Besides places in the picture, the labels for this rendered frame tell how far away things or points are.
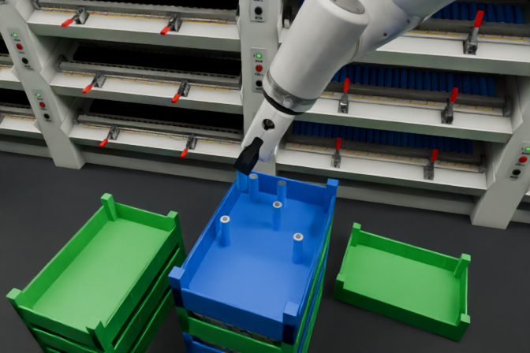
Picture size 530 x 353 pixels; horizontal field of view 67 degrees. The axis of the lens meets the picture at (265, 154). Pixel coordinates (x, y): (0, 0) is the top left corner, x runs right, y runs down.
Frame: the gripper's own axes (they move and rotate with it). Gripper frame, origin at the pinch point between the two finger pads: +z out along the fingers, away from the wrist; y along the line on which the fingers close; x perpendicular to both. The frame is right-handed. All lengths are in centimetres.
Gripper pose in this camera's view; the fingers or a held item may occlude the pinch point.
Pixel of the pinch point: (248, 159)
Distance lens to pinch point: 70.5
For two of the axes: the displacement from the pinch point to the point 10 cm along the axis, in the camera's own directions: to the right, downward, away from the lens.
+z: -4.0, 6.3, 6.7
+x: -8.5, -5.2, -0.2
